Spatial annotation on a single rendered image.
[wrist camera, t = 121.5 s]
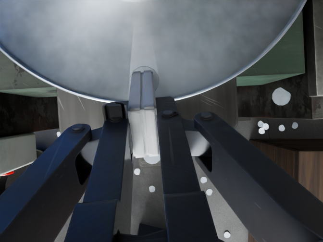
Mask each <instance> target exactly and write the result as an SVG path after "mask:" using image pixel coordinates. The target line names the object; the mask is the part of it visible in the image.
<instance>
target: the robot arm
mask: <svg viewBox="0 0 323 242"><path fill-rule="evenodd" d="M102 111H103V117H104V124H103V126H102V127H100V128H97V129H94V130H91V127H90V125H88V124H83V123H82V124H80V123H78V124H74V125H73V126H70V127H68V128H67V129H66V130H65V131H64V132H63V133H62V134H61V135H60V136H59V137H58V138H57V139H56V140H55V141H54V142H53V143H52V144H51V145H50V146H49V147H48V148H47V149H46V150H45V151H44V152H43V153H42V154H41V155H40V156H39V157H38V158H37V159H36V160H35V161H34V162H33V163H32V164H31V165H30V166H29V167H28V168H27V169H26V170H25V171H24V172H23V173H22V174H21V175H20V176H19V177H18V178H17V179H16V180H15V181H14V182H13V183H12V184H11V185H10V186H9V187H8V188H7V189H6V190H5V191H4V192H3V193H2V194H1V195H0V242H54V241H55V239H56V238H57V236H58V235H59V233H60V231H61V230H62V228H63V227H64V225H65V223H66V222H67V220H68V218H69V217H70V215H71V214H72V217H71V220H70V223H69V227H68V230H67V234H66V236H65V240H64V242H224V241H223V240H221V239H218V236H217V232H216V229H215V225H214V222H213V219H212V215H211V211H210V208H209V204H208V201H207V197H206V194H205V192H204V191H201V189H200V185H199V181H198V177H197V174H196V170H195V166H194V163H193V159H192V156H195V161H196V162H197V164H198V165H199V166H200V168H201V169H202V170H203V172H204V173H205V174H206V176H207V177H208V178H209V180H210V181H211V182H212V184H213V185H214V186H215V188H216V189H217V190H218V192H219V193H220V194H221V196H222V197H223V198H224V200H225V201H226V202H227V203H228V205H229V206H230V207H231V209H232V210H233V211H234V213H235V214H236V215H237V217H238V218H239V219H240V221H241V222H242V223H243V225H244V226H245V227H246V229H247V230H248V231H249V233H250V234H251V236H252V237H253V238H254V240H255V241H256V242H323V202H322V201H320V200H319V199H318V198H317V197H316V196H314V195H313V194H312V193H311V192H310V191H308V190H307V189H306V188H305V187H304V186H302V185H301V184H300V183H299V182H298V181H296V180H295V179H294V178H293V177H291V176H290V175H289V174H288V173H287V172H286V171H284V170H283V169H282V168H281V167H280V166H278V165H277V164H276V163H275V162H273V161H272V160H271V159H270V158H269V157H267V156H266V155H265V154H264V153H263V152H261V151H260V150H259V149H258V148H257V147H256V146H255V145H253V144H252V143H251V142H250V141H249V140H247V139H246V138H245V137H244V136H243V135H241V134H240V133H239V132H238V131H237V130H235V129H234V128H233V127H232V126H231V125H229V124H228V123H227V122H226V121H225V120H223V119H222V118H221V117H220V116H219V115H217V114H215V113H212V112H207V111H205V112H201V113H197V114H196V115H195V116H194V120H187V119H183V118H181V115H180V113H179V112H178V111H177V107H176V103H175V100H174V98H172V97H155V89H154V80H153V72H151V70H149V71H144V72H143V73H141V71H138V72H133V73H132V77H131V85H130V94H129V100H128V101H115V102H110V103H107V104H105V105H103V106H102ZM159 154H160V161H161V176H162V187H163V197H164V208H165V219H166V229H163V230H160V231H157V232H154V233H150V234H147V235H143V236H139V235H131V234H130V230H131V209H132V188H133V166H134V157H136V158H139V157H145V156H146V155H149V157H154V156H159ZM84 193H85V195H84V199H83V202H82V203H78V202H79V201H80V199H81V197H82V196H83V194H84Z"/></svg>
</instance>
